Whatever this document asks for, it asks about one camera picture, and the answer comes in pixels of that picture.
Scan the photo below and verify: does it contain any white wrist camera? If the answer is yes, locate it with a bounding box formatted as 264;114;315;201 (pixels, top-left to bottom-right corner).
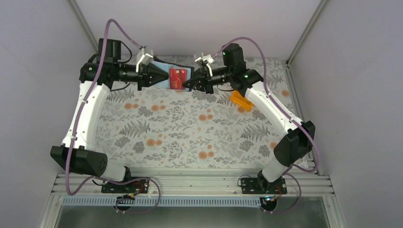
193;53;214;77
136;47;154;73

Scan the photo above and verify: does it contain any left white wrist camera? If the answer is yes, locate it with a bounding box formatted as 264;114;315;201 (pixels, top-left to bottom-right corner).
136;47;154;73

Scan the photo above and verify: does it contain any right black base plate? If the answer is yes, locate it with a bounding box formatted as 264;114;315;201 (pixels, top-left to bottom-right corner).
239;176;288;195

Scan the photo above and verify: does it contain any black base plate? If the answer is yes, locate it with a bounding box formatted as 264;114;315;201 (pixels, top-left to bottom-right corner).
101;180;149;194
239;176;288;195

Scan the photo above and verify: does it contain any aluminium rail frame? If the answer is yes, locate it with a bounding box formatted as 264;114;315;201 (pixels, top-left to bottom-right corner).
51;168;335;198

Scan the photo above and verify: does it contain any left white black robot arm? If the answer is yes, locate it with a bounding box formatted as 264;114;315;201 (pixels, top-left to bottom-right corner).
50;38;169;192

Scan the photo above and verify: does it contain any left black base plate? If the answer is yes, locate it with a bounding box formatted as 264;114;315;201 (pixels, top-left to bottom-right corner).
101;180;149;194

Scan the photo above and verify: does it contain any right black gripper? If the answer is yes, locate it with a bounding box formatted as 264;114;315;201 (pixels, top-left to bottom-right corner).
182;66;232;94

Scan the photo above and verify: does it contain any floral table mat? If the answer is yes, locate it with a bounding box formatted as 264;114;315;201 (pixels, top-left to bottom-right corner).
71;55;309;169

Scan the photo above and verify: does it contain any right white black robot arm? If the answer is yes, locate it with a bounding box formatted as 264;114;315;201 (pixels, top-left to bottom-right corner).
183;43;315;193

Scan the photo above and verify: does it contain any orange plastic bin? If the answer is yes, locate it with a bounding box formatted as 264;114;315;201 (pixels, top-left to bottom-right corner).
230;91;254;111

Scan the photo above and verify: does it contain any black card holder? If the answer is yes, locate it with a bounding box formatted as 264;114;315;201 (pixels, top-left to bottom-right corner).
152;57;194;92

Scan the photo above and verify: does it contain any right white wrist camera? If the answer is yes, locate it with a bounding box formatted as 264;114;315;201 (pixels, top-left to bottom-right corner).
193;53;214;77

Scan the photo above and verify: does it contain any grey slotted cable duct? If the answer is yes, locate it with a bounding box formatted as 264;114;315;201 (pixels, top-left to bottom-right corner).
62;196;261;208

